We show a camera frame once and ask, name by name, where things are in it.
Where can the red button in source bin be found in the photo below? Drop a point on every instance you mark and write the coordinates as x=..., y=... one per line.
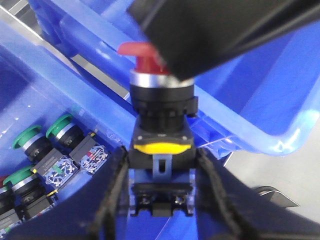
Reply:
x=9, y=217

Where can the blue plastic source bin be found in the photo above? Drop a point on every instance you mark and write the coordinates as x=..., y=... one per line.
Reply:
x=35, y=88

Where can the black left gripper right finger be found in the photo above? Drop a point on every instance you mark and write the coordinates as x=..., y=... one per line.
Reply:
x=226, y=209

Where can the green push button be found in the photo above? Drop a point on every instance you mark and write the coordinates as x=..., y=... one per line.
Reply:
x=55, y=167
x=28, y=187

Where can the red mushroom push button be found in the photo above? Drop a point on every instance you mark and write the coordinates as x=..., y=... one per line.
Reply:
x=162, y=151

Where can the blue plastic target bin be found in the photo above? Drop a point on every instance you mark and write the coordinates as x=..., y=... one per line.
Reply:
x=265, y=100

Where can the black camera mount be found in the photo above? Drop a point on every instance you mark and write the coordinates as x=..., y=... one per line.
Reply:
x=275, y=196

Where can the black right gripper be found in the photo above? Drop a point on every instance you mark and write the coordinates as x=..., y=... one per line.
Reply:
x=194, y=36

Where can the green push button switch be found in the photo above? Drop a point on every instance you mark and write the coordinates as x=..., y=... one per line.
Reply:
x=82, y=148

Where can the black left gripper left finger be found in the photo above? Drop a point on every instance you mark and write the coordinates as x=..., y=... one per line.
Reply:
x=97, y=211

